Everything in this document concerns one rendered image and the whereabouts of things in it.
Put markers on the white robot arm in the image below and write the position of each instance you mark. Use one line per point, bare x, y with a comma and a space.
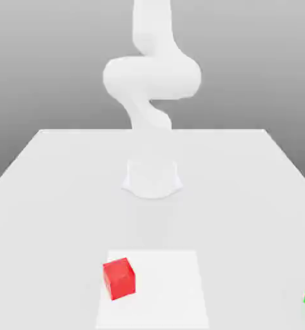
152, 77

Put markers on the small red cube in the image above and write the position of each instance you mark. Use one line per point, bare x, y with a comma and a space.
120, 279

